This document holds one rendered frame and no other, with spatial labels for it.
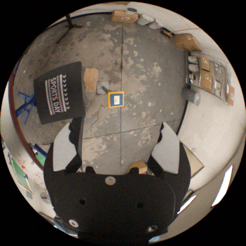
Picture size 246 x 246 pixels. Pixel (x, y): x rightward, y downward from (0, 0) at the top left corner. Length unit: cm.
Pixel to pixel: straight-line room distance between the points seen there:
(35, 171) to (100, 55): 167
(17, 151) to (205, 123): 334
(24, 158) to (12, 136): 4
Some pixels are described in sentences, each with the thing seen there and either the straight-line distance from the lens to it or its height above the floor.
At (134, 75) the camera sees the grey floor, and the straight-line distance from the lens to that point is 178.
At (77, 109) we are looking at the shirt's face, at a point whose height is 95.
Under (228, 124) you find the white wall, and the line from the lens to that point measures 312.
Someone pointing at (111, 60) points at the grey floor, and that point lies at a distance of 167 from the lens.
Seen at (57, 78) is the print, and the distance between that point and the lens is 71.
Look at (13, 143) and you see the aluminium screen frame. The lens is 16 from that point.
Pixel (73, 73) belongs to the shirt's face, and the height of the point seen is 95.
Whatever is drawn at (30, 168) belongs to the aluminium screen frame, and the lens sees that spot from 18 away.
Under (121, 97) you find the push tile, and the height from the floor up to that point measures 97.
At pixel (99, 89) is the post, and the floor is 1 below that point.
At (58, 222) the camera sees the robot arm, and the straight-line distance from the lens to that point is 57.
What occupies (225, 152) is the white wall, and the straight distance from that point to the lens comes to 338.
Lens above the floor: 159
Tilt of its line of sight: 53 degrees down
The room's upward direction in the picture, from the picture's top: 146 degrees clockwise
